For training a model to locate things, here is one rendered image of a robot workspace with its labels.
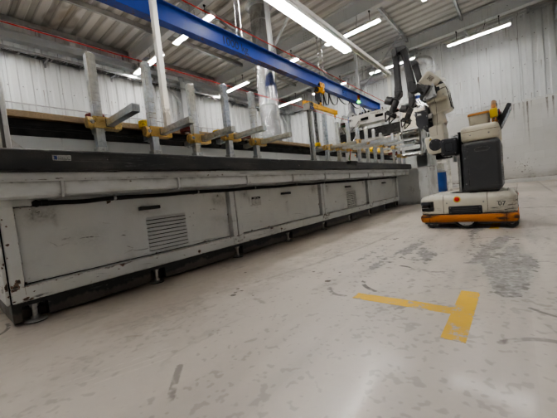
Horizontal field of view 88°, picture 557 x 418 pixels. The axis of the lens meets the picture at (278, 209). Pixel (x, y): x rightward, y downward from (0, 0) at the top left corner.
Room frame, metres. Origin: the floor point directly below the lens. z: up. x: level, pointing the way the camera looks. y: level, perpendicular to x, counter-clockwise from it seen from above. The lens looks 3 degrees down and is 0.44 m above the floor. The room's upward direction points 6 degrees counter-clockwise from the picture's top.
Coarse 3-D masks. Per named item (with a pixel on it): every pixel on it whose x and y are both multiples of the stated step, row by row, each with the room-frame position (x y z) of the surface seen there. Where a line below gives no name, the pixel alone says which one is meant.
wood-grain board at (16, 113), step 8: (8, 112) 1.20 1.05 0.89; (16, 112) 1.22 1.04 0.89; (24, 112) 1.24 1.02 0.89; (32, 112) 1.26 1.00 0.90; (48, 120) 1.31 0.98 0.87; (56, 120) 1.33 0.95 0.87; (64, 120) 1.34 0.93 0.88; (72, 120) 1.37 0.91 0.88; (80, 120) 1.40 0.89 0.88; (128, 128) 1.57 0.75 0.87; (136, 128) 1.60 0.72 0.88; (288, 144) 2.65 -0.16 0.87; (296, 144) 2.74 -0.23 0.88; (304, 144) 2.85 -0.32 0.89
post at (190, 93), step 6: (186, 84) 1.67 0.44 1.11; (186, 90) 1.66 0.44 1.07; (192, 90) 1.67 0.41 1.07; (186, 96) 1.67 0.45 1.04; (192, 96) 1.66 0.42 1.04; (192, 102) 1.66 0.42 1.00; (192, 108) 1.66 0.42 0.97; (192, 114) 1.65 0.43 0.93; (192, 126) 1.65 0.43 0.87; (198, 126) 1.68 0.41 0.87; (192, 132) 1.66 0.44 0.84; (198, 132) 1.67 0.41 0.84; (192, 144) 1.67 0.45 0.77; (198, 144) 1.66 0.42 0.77; (198, 150) 1.66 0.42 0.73
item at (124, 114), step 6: (126, 108) 1.16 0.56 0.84; (132, 108) 1.13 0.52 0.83; (138, 108) 1.15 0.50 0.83; (114, 114) 1.23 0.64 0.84; (120, 114) 1.20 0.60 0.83; (126, 114) 1.17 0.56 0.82; (132, 114) 1.18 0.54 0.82; (108, 120) 1.28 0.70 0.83; (114, 120) 1.24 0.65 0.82; (120, 120) 1.24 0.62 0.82
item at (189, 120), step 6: (180, 120) 1.37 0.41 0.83; (186, 120) 1.33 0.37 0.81; (192, 120) 1.34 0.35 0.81; (168, 126) 1.43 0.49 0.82; (174, 126) 1.40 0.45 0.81; (180, 126) 1.37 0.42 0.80; (186, 126) 1.38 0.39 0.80; (162, 132) 1.47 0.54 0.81; (168, 132) 1.45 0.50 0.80; (144, 138) 1.59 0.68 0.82
